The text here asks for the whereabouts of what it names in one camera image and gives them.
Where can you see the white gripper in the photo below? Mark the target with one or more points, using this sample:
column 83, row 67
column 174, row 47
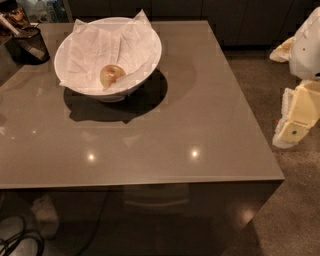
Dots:
column 306, row 53

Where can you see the yellow-red apple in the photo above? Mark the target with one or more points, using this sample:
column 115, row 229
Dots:
column 109, row 75

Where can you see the white bowl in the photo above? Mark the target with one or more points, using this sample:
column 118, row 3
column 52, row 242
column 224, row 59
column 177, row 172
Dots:
column 106, row 90

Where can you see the dark cabinet front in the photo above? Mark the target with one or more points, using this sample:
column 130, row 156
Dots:
column 236, row 23

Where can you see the white paper liner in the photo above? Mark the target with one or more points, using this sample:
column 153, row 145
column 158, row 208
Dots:
column 96, row 50

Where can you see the black mesh pen cup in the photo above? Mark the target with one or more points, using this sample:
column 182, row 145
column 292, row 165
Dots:
column 28, row 48

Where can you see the white object under table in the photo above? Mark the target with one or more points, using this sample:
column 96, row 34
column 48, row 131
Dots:
column 46, row 216

